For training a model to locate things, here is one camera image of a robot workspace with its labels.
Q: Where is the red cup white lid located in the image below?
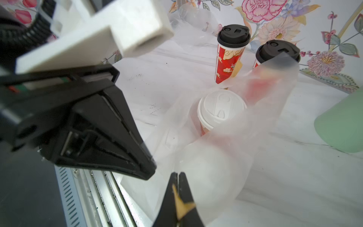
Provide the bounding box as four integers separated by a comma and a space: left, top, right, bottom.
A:
177, 140, 249, 212
197, 89, 247, 135

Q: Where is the green straw holder cup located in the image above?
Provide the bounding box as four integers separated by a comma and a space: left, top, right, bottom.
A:
314, 88, 363, 153

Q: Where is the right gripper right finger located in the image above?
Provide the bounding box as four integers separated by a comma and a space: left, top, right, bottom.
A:
177, 172, 205, 227

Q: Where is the left black corrugated cable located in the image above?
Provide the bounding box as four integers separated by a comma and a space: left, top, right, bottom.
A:
0, 0, 57, 57

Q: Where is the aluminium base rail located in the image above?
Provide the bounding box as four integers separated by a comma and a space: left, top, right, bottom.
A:
54, 166, 152, 227

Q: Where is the stack of clear bags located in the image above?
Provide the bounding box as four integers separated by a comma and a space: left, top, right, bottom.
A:
168, 3, 223, 49

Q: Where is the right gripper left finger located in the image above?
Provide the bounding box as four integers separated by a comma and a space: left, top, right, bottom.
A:
153, 172, 179, 227

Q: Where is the red cup black lid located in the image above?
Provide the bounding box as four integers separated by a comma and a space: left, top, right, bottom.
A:
253, 39, 301, 69
215, 24, 251, 84

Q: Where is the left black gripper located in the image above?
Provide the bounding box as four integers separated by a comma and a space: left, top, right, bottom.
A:
1, 64, 157, 180

